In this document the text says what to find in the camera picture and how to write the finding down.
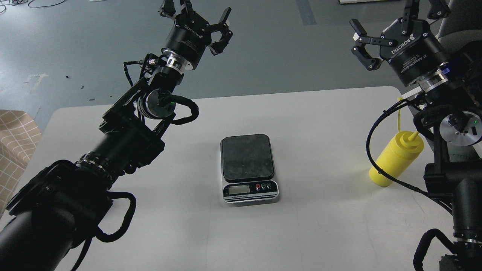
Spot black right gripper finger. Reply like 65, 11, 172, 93
401, 0, 450, 32
349, 19, 394, 71

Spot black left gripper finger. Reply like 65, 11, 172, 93
209, 7, 233, 56
159, 0, 176, 18

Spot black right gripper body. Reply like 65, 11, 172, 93
380, 19, 450, 87

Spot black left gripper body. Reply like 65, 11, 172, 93
162, 11, 211, 70

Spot yellow squeeze bottle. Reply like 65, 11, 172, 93
366, 98, 424, 187

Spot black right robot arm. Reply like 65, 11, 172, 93
350, 0, 482, 271

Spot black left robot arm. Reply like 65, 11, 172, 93
1, 0, 233, 271

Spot silver digital kitchen scale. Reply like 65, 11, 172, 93
220, 134, 281, 206

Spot grey office chair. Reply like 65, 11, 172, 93
438, 0, 482, 53

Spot beige checkered cloth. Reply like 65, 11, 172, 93
0, 110, 42, 215

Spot black floor cables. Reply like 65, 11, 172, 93
0, 0, 66, 14

